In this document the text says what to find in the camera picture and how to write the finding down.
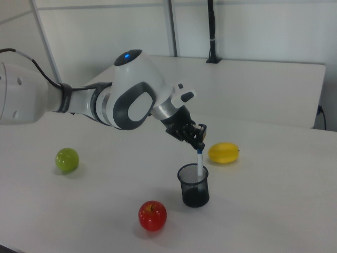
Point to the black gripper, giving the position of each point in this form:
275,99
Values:
179,118

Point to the blue and white marker pen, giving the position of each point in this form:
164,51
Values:
200,163

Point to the black mesh pen cup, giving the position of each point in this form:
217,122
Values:
196,195

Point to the grey partition frame post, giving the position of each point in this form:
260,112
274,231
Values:
172,26
47,44

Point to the black pole with base plate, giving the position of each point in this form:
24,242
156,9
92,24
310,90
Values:
212,26

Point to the green plastic apple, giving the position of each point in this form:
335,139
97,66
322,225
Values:
67,160

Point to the yellow plastic starfruit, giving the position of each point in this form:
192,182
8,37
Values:
223,154

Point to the red plastic apple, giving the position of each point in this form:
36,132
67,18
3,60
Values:
152,217

